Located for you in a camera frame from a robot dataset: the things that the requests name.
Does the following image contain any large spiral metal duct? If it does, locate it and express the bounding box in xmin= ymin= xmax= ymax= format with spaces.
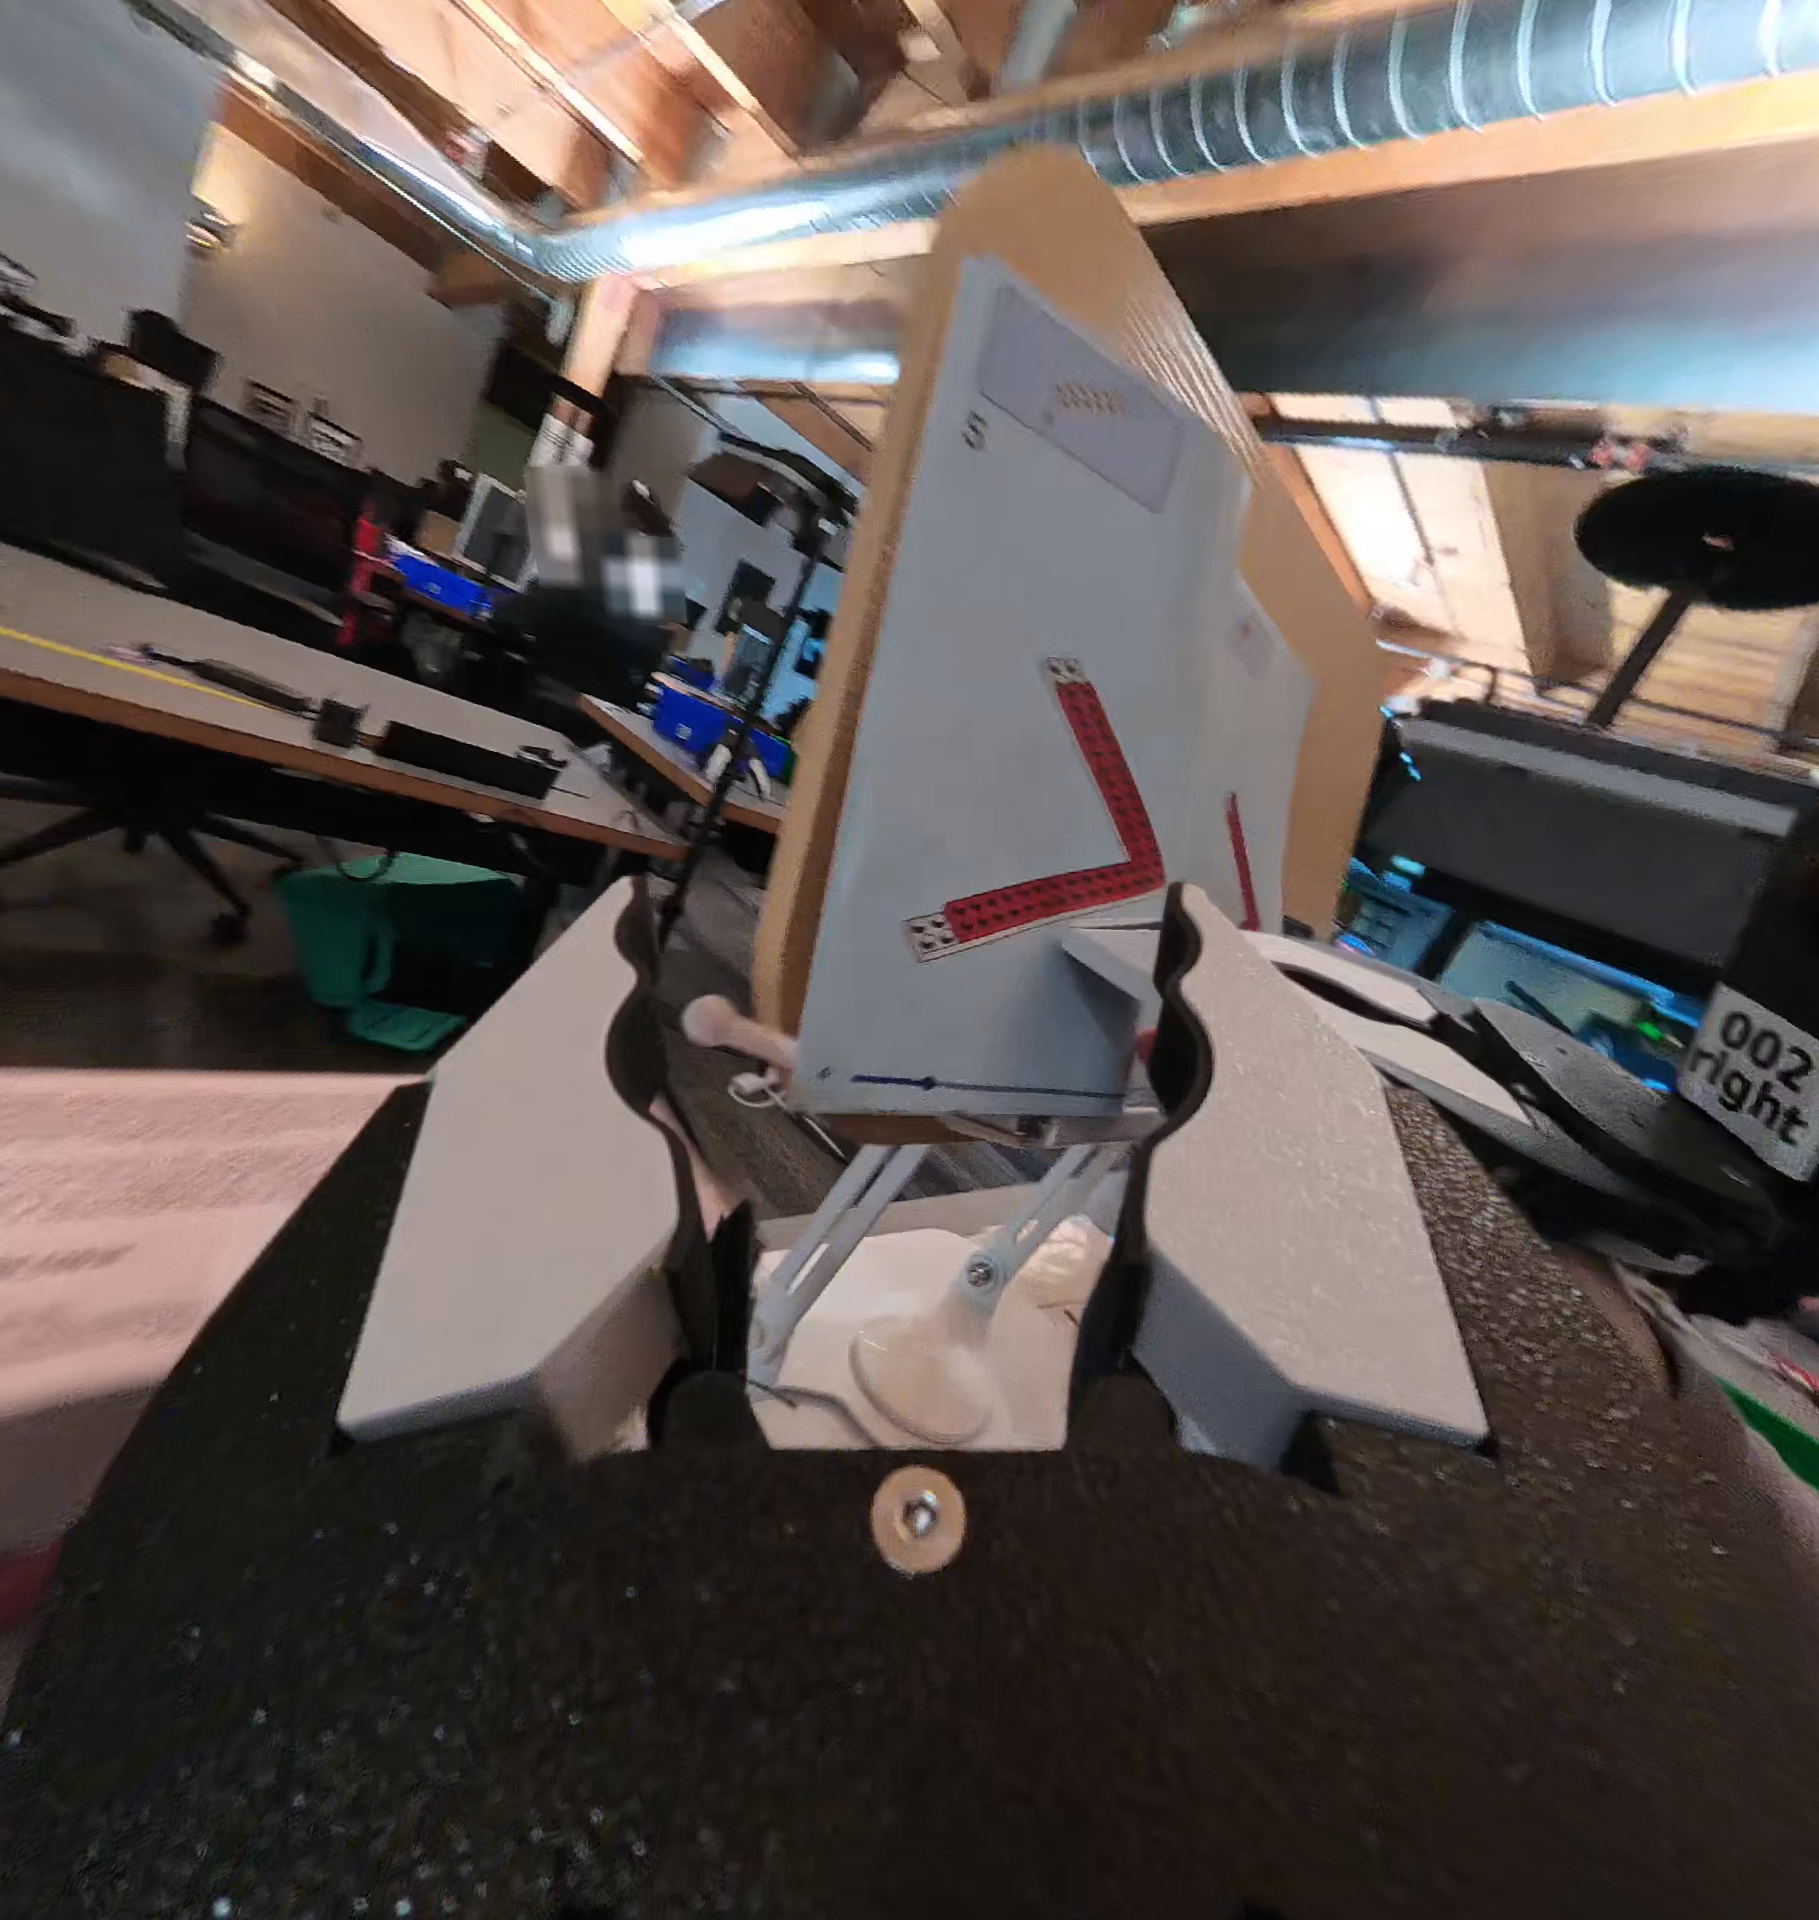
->
xmin=549 ymin=0 xmax=1819 ymax=290

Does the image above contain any long grey table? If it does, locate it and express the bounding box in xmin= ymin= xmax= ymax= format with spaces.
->
xmin=0 ymin=524 xmax=689 ymax=869

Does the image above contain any thin metal duct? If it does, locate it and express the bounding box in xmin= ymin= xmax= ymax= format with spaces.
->
xmin=135 ymin=0 xmax=574 ymax=278

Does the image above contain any wooden book stand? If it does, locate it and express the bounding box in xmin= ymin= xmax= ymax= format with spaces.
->
xmin=729 ymin=148 xmax=1393 ymax=1454

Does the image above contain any blue plastic bin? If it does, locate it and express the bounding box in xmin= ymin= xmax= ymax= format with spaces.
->
xmin=651 ymin=676 xmax=763 ymax=755
xmin=381 ymin=546 xmax=500 ymax=620

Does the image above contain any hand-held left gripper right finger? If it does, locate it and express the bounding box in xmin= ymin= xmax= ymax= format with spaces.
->
xmin=1124 ymin=882 xmax=1496 ymax=1470

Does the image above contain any black tripod stand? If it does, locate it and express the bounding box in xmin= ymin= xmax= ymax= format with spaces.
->
xmin=651 ymin=436 xmax=869 ymax=962

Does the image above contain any grey wood-edged table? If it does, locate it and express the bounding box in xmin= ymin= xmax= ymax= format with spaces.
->
xmin=577 ymin=691 xmax=792 ymax=838

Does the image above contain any black office chair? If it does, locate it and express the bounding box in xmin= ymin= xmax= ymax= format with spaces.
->
xmin=0 ymin=794 xmax=310 ymax=951

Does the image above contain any black round disc on pole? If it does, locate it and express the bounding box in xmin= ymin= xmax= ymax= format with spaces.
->
xmin=1573 ymin=462 xmax=1819 ymax=741

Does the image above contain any black keyboard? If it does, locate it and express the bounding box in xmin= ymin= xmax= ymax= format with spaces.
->
xmin=376 ymin=721 xmax=568 ymax=801

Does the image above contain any lego instruction booklet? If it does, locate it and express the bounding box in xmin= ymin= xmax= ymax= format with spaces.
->
xmin=786 ymin=257 xmax=1319 ymax=1123

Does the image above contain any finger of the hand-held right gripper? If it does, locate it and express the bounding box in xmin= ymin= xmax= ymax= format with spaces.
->
xmin=1251 ymin=929 xmax=1469 ymax=1041
xmin=1362 ymin=1031 xmax=1546 ymax=1130

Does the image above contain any teal plastic bucket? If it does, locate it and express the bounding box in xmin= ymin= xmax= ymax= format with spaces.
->
xmin=275 ymin=856 xmax=531 ymax=1054

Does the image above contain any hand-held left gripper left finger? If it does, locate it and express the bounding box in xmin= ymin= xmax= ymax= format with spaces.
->
xmin=335 ymin=875 xmax=719 ymax=1460

